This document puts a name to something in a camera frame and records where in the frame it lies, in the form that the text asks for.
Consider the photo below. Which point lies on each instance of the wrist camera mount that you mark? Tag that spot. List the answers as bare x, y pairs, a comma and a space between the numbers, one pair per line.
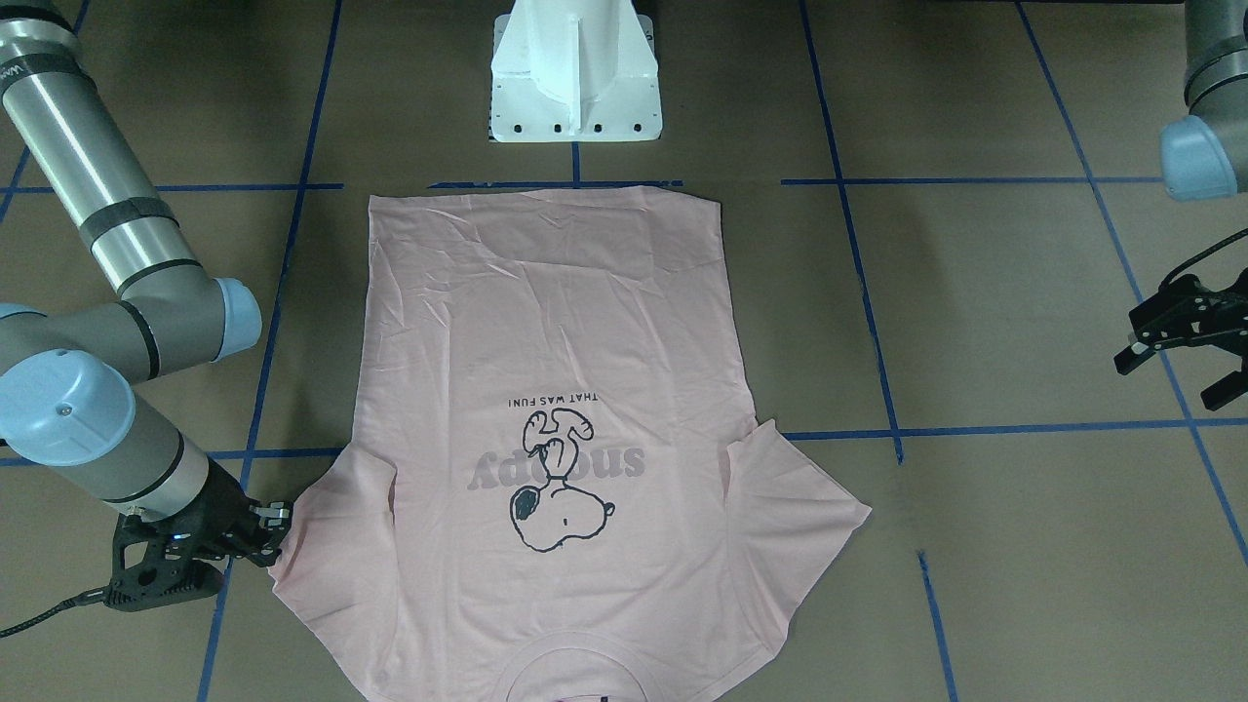
1185, 313
151, 568

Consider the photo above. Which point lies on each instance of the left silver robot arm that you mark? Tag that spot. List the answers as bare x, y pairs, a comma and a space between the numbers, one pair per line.
1203, 156

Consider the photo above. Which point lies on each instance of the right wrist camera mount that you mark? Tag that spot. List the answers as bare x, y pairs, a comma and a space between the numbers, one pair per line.
151, 568

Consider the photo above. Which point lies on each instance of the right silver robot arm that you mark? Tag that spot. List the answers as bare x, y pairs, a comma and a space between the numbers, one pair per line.
69, 399

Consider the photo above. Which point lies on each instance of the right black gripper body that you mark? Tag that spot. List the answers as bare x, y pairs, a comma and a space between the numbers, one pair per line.
216, 515

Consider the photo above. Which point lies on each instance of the pink snoopy t-shirt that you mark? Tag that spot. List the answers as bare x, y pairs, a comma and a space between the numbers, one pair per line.
556, 488

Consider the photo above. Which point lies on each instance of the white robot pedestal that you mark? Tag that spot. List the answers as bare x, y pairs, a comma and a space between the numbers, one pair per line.
566, 71

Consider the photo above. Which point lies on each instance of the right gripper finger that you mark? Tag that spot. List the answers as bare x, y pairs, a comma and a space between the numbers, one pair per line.
261, 553
274, 515

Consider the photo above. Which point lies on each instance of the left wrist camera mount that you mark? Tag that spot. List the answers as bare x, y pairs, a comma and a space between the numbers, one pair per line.
1185, 313

